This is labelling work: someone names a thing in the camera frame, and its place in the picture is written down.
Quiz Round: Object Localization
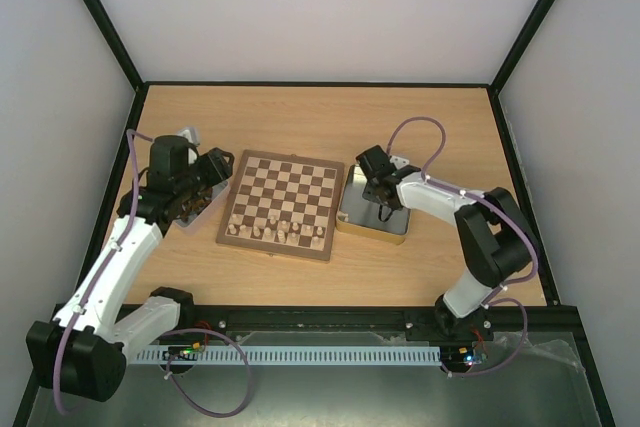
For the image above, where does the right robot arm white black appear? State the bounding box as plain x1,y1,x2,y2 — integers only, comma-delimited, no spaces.
356,145,539,339

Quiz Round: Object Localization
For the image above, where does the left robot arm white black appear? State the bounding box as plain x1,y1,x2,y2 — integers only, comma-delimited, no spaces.
26,128,234,414

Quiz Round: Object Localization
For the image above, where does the gold tin with light pieces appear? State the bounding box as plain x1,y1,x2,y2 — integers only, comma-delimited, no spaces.
336,164,410,245

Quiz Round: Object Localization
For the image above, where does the silver tin with dark pieces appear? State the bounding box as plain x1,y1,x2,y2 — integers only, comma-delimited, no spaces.
174,181,230,235

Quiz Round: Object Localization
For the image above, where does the wooden chess board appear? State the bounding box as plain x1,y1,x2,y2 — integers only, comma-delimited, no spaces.
216,150,345,262

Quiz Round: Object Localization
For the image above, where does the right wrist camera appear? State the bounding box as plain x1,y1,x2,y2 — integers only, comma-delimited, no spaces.
390,155,409,169

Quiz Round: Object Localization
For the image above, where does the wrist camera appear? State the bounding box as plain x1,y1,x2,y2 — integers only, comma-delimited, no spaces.
390,155,409,169
178,126,200,147

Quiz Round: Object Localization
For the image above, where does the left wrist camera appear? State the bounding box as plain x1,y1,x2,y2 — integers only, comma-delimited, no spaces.
178,126,200,147

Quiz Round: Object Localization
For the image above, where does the black aluminium frame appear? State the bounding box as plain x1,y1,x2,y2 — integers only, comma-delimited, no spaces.
9,0,619,427

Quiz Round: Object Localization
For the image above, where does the purple cable loop front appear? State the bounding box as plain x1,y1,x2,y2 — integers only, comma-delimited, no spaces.
162,329,251,418

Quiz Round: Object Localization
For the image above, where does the light blue cable duct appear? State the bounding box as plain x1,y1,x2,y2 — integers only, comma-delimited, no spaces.
131,345,441,367

